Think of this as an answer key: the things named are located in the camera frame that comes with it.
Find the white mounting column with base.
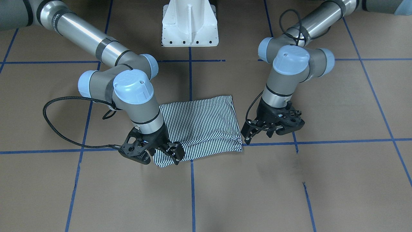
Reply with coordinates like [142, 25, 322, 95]
[161, 0, 219, 47]

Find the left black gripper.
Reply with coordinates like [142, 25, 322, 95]
[241, 99, 305, 145]

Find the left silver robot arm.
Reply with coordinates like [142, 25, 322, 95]
[241, 0, 411, 144]

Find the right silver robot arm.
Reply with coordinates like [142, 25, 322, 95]
[1, 0, 185, 165]

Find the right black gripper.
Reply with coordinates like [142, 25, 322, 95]
[118, 123, 185, 166]

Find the blue white striped polo shirt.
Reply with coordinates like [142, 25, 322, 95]
[160, 95, 243, 161]

